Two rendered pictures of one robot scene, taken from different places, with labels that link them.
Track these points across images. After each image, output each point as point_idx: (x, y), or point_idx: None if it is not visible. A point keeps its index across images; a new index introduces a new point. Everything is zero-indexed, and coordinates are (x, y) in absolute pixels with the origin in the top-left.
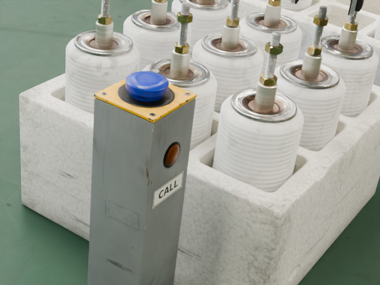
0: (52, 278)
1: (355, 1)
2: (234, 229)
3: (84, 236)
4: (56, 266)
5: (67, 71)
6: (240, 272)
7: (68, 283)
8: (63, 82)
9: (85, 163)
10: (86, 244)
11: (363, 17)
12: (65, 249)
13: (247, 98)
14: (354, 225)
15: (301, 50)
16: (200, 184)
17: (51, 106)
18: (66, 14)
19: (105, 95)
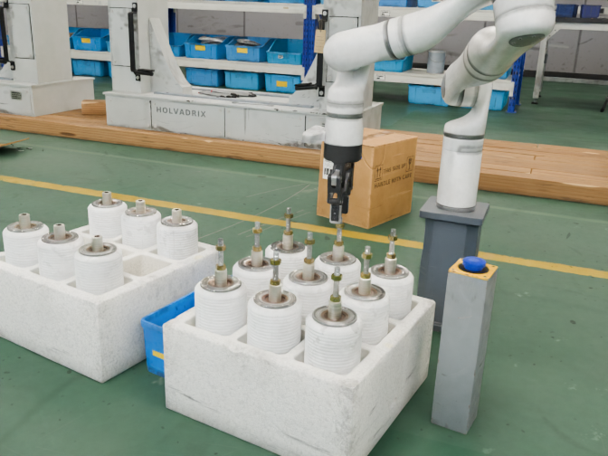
0: (424, 454)
1: (348, 204)
2: (425, 330)
3: (376, 441)
4: (411, 454)
5: (346, 348)
6: (425, 351)
7: (425, 447)
8: (323, 371)
9: (381, 385)
10: (381, 442)
11: (132, 260)
12: (391, 452)
13: (385, 274)
14: None
15: (157, 300)
16: (418, 323)
17: (365, 372)
18: None
19: (487, 276)
